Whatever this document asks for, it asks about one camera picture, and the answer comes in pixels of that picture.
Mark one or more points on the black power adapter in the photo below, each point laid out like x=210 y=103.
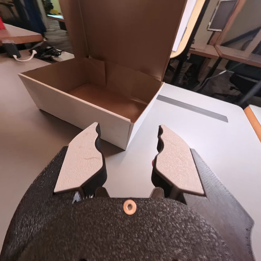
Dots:
x=11 y=50

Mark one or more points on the dark background table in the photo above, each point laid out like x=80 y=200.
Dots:
x=57 y=19

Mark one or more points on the brown wooden table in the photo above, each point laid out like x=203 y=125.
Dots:
x=20 y=34

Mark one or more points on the orange edged table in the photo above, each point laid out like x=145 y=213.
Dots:
x=252 y=122

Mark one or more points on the black office chair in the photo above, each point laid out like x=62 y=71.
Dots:
x=244 y=85

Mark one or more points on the blue hanging cloth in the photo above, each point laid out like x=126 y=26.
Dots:
x=35 y=16

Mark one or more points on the red plastic crate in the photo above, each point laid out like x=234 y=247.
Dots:
x=2 y=23

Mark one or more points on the wooden desk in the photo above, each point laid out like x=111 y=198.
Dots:
x=224 y=54

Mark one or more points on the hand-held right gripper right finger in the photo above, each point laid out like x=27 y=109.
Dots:
x=177 y=163

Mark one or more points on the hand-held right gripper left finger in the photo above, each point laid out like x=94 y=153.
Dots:
x=80 y=163

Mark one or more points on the framed dark board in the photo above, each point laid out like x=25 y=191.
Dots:
x=222 y=16

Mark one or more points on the printed instruction sheet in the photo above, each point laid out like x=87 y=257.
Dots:
x=184 y=28

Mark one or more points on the white cardboard box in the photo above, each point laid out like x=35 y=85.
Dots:
x=81 y=110

